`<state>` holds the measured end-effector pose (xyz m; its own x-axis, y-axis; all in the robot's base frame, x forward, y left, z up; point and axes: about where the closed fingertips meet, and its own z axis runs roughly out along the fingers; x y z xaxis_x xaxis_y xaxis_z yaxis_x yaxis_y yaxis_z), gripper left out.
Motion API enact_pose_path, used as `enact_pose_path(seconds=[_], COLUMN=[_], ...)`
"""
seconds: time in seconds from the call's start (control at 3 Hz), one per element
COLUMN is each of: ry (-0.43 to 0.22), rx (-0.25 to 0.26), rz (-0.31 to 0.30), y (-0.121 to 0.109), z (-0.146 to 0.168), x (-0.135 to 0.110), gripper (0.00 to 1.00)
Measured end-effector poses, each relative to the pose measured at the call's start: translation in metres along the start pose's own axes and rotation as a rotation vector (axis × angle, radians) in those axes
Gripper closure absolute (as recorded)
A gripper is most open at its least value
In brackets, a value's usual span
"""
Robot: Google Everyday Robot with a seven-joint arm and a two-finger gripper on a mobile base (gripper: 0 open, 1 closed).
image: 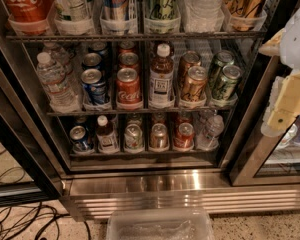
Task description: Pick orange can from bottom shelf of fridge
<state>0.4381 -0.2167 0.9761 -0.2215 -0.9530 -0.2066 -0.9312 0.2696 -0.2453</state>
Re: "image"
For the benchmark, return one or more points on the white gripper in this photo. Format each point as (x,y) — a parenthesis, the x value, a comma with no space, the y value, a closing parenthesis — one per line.
(297,45)

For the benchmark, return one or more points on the orange can bottom shelf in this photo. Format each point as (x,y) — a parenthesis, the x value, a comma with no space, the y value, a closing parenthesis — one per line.
(184,135)

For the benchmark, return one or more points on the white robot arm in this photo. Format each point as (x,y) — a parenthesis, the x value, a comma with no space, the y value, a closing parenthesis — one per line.
(290,43)

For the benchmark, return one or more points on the green can rear middle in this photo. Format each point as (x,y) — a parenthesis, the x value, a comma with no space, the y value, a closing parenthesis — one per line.
(219,60)

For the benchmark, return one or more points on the gold cans top shelf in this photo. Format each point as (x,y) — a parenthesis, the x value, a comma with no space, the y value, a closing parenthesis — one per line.
(243,15)

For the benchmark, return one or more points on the green can front middle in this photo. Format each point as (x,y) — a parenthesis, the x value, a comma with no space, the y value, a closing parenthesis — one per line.
(226,83)

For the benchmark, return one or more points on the gold can rear middle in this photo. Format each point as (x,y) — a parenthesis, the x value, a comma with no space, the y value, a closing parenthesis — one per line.
(188,59)

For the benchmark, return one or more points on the gold can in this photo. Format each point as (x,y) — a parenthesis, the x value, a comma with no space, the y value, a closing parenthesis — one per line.
(194,84)
(188,59)

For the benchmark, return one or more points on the gold can front middle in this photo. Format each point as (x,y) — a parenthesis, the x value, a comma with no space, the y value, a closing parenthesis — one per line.
(194,84)

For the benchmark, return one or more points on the water bottle bottom shelf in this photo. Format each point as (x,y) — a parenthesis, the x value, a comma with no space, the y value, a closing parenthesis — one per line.
(208,137)

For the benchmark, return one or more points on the right fridge glass door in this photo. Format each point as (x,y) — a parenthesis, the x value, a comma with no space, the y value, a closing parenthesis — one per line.
(249,148)

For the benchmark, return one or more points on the fridge glass door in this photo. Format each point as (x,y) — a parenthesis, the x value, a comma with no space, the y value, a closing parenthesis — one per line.
(249,148)
(17,139)

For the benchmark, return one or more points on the red can behind orange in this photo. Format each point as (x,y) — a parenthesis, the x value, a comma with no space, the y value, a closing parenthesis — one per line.
(183,117)

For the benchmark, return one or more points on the tea bottle middle shelf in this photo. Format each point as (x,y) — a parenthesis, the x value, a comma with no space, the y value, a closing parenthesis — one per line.
(161,76)

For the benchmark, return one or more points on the tea bottle shelf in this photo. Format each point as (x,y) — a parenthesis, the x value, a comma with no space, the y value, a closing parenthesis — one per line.
(161,76)
(106,135)

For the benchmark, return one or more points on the green can top shelf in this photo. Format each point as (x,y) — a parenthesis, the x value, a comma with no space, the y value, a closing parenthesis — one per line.
(161,9)

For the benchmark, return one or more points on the brown can bottom shelf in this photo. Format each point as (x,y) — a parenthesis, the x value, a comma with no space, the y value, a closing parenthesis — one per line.
(159,137)

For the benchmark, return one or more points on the red coca-cola can middle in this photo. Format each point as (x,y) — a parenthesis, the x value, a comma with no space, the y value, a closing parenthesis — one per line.
(128,86)

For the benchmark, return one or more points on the steel fridge base grille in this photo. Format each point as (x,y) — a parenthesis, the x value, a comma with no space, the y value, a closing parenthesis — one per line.
(96,197)

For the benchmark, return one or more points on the red bull can top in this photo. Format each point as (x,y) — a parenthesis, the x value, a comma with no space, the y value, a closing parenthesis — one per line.
(117,10)

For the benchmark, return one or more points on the white green can bottom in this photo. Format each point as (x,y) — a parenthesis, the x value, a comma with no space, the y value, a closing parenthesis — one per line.
(133,137)

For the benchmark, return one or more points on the blue pepsi can front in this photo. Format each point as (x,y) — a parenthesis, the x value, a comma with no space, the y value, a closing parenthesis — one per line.
(95,86)

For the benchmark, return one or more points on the tea bottle bottom shelf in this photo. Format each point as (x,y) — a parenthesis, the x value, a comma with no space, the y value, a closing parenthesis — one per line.
(106,135)

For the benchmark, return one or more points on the white can top shelf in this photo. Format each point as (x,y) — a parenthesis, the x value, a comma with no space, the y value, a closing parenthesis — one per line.
(73,10)

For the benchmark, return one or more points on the blue can bottom shelf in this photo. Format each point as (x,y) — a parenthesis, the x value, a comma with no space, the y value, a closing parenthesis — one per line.
(81,140)

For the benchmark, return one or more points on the water bottle middle shelf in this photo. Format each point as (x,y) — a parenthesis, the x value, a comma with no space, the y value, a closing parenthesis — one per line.
(53,78)

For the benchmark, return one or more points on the coca-cola can top shelf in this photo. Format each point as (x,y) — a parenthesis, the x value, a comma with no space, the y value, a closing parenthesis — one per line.
(29,17)

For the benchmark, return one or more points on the left fridge glass door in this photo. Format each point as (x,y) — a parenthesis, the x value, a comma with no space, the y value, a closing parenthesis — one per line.
(17,139)

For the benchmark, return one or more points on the clear plastic bin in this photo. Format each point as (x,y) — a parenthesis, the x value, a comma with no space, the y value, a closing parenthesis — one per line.
(160,224)

